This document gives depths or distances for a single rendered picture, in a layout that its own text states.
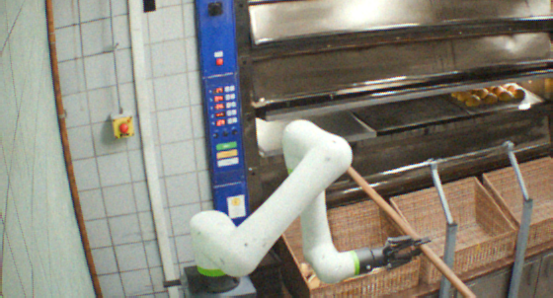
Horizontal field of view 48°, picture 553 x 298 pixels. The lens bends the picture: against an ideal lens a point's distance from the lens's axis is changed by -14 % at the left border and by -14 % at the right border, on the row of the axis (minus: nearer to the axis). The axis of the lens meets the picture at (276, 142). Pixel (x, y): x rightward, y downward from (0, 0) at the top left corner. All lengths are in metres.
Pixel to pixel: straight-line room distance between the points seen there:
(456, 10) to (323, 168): 1.62
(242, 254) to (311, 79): 1.35
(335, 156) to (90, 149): 1.34
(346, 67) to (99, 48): 1.13
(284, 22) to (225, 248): 1.34
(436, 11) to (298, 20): 0.72
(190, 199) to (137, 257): 0.39
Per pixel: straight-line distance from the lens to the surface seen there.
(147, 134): 3.09
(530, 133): 4.03
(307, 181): 2.09
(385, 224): 3.56
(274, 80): 3.17
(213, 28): 3.01
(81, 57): 2.98
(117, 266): 3.37
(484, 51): 3.65
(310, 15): 3.16
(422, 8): 3.39
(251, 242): 2.05
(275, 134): 3.50
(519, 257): 3.52
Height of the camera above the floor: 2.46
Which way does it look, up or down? 22 degrees down
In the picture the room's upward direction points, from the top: 4 degrees counter-clockwise
